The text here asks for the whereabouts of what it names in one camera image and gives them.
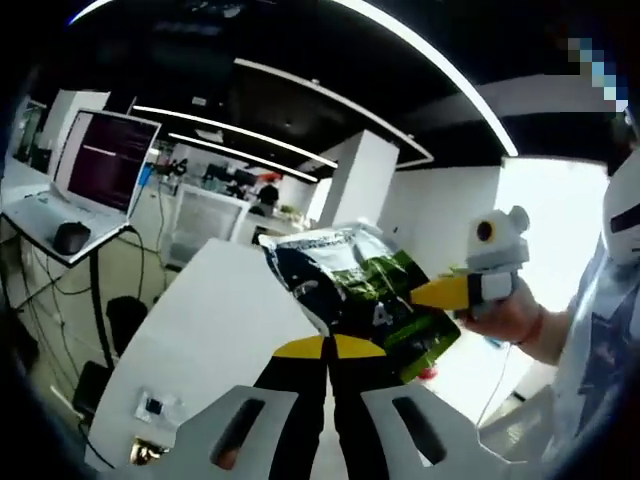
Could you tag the white standing side desk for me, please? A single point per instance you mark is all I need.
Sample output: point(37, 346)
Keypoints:
point(25, 232)

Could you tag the dark green skincare packet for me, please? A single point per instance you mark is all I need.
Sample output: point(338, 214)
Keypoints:
point(350, 280)

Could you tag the black stool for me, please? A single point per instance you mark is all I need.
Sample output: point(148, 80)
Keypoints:
point(127, 320)

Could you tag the white keyboard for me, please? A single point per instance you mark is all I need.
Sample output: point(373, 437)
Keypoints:
point(40, 210)

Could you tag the black computer mouse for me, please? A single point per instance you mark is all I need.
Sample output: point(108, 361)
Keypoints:
point(72, 237)

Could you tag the person's right hand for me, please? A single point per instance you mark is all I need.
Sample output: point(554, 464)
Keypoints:
point(510, 322)

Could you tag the person in blue shirt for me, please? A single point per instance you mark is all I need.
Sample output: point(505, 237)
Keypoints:
point(600, 350)

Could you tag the white frosted partition panel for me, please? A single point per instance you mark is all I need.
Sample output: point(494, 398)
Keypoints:
point(210, 225)

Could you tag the gold skincare sachet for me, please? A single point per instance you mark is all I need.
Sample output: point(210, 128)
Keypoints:
point(150, 450)

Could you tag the blue box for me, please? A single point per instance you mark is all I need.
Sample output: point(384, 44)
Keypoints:
point(145, 177)

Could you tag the straight ceiling light strip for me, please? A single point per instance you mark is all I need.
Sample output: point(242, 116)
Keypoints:
point(230, 128)
point(250, 155)

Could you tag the white chest-worn device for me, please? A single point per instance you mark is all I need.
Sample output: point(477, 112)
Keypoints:
point(625, 200)

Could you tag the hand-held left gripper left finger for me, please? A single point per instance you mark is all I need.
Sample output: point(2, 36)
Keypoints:
point(295, 415)

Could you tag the long curved ceiling light strip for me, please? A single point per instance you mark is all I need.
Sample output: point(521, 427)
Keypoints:
point(500, 120)

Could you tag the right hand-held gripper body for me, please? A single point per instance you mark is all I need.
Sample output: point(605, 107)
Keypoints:
point(500, 250)

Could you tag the clear skincare sachet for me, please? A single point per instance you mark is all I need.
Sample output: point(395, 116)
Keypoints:
point(160, 407)

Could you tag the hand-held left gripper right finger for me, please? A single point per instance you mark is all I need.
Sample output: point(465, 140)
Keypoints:
point(360, 415)

